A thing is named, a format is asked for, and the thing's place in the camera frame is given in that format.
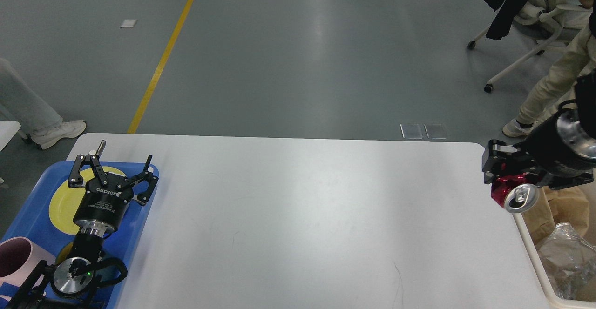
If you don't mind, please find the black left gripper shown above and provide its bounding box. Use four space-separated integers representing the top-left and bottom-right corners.
68 141 159 235

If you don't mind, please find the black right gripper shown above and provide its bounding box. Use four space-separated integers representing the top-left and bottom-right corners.
482 111 596 190

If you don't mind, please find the crushed red soda can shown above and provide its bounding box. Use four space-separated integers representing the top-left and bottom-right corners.
490 174 539 214

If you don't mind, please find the brown paper bag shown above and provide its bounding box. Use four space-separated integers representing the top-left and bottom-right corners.
522 187 590 245

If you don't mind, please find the yellow plastic plate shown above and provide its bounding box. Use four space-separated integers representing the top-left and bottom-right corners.
48 166 126 236

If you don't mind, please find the crushed clear plastic bottle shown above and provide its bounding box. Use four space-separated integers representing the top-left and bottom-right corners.
536 222 596 302

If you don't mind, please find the pink ribbed mug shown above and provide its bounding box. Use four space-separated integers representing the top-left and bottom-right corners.
0 236 56 309

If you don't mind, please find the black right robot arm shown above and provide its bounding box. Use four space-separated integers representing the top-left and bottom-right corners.
482 72 596 190

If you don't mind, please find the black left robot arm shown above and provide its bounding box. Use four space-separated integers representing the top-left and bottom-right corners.
1 141 158 309

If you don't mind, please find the beige plastic bin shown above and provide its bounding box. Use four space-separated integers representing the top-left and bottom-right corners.
513 182 596 309

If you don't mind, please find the passer-by white shoe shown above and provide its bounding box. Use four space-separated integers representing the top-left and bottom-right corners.
0 58 87 150

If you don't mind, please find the person in beige trousers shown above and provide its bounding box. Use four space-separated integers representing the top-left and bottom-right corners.
502 12 596 138

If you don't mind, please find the blue plastic tray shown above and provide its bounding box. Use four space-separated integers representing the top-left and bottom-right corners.
0 161 159 309

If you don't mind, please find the white cart leg with caster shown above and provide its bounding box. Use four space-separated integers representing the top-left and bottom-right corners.
0 107 32 143

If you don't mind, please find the clear floor plate right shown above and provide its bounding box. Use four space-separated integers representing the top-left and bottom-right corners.
424 124 448 140

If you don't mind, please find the clear floor plate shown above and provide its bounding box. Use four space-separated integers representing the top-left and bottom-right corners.
400 124 424 140
424 124 448 140

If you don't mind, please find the small white side table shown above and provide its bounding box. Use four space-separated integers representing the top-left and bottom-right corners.
0 120 21 151

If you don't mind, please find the clear floor plate left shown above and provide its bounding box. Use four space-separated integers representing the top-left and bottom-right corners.
400 124 424 140

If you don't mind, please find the white wheeled chair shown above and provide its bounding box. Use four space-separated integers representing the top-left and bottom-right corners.
467 0 592 93

